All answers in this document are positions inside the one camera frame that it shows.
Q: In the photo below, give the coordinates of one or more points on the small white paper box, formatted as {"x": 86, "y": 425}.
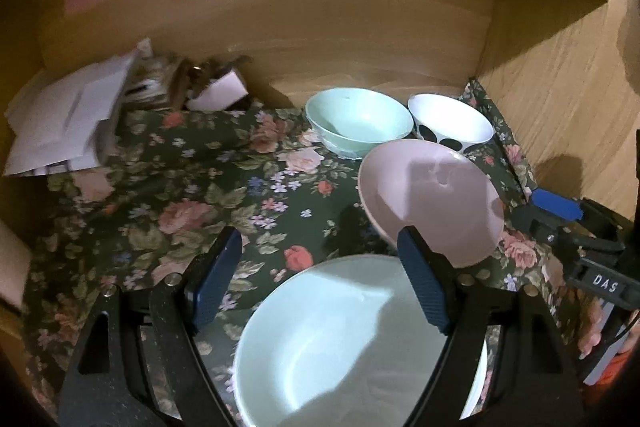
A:
{"x": 220, "y": 92}

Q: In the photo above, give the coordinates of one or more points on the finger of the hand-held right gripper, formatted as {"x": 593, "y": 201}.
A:
{"x": 555, "y": 203}
{"x": 535, "y": 219}

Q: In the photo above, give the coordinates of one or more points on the pink bowl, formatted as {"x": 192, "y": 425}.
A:
{"x": 435, "y": 192}

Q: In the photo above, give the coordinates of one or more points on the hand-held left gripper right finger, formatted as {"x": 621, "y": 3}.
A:
{"x": 425, "y": 282}

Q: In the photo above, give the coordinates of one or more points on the dark brown bundle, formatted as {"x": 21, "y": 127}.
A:
{"x": 195, "y": 72}

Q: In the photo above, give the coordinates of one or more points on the white bowl with black spots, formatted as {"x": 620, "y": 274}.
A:
{"x": 450, "y": 119}

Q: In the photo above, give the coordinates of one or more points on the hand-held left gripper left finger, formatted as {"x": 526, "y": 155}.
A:
{"x": 212, "y": 282}

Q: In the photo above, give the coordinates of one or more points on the mint green plate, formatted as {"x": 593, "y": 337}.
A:
{"x": 325, "y": 357}

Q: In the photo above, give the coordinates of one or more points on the dark floral tablecloth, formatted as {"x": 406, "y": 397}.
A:
{"x": 200, "y": 187}

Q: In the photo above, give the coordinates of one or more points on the mint green bowl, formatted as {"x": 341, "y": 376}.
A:
{"x": 355, "y": 117}

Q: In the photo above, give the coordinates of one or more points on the orange clothing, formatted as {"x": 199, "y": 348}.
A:
{"x": 620, "y": 357}

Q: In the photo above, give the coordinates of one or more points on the stack of white papers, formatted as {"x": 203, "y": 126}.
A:
{"x": 75, "y": 112}

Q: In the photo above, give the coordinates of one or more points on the stack of small books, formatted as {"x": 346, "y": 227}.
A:
{"x": 147, "y": 82}

